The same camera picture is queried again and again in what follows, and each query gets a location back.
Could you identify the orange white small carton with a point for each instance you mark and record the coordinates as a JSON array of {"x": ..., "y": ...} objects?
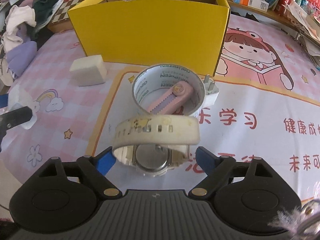
[{"x": 256, "y": 4}]

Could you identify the pile of clothes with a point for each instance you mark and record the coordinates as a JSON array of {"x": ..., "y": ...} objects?
[{"x": 21, "y": 35}]

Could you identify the yellow cardboard box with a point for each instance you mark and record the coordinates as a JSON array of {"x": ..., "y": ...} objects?
[{"x": 189, "y": 33}]

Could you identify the white foam block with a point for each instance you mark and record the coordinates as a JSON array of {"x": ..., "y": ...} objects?
[{"x": 88, "y": 71}]

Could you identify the stack of papers and books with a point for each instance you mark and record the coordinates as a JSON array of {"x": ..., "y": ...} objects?
[{"x": 304, "y": 15}]

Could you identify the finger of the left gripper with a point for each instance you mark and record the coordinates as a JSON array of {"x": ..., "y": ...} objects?
[{"x": 15, "y": 117}]

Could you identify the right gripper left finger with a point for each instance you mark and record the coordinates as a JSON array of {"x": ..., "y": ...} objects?
[{"x": 93, "y": 171}]

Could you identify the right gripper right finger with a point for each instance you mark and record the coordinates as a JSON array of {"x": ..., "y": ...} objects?
[{"x": 217, "y": 169}]

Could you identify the pink cartoon table mat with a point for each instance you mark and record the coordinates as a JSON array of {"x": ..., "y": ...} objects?
[{"x": 248, "y": 118}]

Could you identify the clear tape roll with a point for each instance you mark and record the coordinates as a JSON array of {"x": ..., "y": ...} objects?
[{"x": 152, "y": 83}]

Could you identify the white power plug adapter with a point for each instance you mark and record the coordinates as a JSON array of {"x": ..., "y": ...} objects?
[{"x": 211, "y": 91}]

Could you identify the wooden chess board box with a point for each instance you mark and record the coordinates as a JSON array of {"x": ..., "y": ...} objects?
[{"x": 60, "y": 21}]

